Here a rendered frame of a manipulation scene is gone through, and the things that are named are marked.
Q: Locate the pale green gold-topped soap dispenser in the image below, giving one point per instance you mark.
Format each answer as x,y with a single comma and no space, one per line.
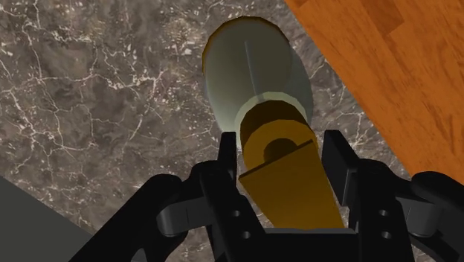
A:
250,69

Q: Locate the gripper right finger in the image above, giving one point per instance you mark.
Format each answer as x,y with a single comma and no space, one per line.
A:
377,203

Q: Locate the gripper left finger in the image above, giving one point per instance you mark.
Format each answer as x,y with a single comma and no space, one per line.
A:
214,203

